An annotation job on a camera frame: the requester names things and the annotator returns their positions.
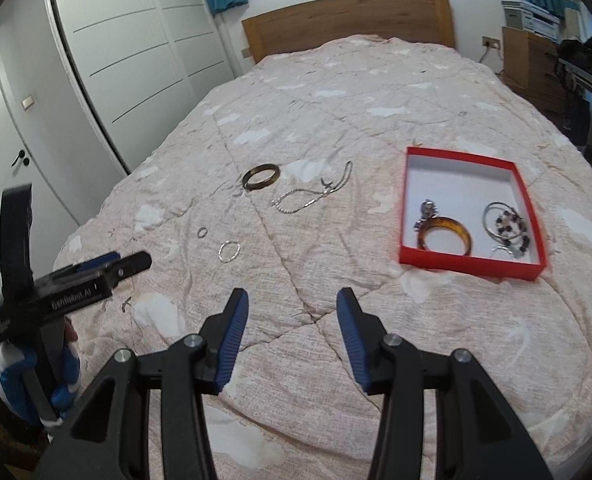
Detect white sliding wardrobe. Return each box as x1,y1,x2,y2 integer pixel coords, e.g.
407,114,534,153
53,0,234,170

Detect wooden headboard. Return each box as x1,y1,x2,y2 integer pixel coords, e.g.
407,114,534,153
242,0,456,62

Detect dark beaded bracelet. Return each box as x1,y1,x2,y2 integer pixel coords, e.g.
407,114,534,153
492,211,533,256

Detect black bag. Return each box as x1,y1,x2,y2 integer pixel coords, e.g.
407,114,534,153
554,36,592,84

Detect thin silver bangle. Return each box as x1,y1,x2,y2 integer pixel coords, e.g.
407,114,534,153
482,202,528,243

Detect large twisted silver hoop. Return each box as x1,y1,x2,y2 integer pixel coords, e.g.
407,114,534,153
490,245,525,260

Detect silver chain necklace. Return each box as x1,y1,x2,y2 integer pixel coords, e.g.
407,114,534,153
270,160,354,216

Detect silver rhinestone watch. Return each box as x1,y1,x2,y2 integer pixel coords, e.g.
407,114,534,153
414,200,438,232

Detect white printer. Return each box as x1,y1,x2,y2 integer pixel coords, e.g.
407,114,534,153
501,0,561,42

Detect amber translucent bangle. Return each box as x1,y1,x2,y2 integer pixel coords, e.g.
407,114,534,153
416,216,473,256

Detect wall power socket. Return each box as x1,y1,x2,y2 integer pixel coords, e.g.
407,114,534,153
482,36,501,50

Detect wooden dresser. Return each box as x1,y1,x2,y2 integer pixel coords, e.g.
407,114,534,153
501,27,565,114

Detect red shallow box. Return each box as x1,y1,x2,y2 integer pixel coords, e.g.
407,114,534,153
399,146,546,281

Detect beige patterned quilt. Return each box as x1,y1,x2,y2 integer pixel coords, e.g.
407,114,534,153
56,37,592,479

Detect dark brown bangle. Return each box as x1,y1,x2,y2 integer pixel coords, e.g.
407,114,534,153
242,164,281,192

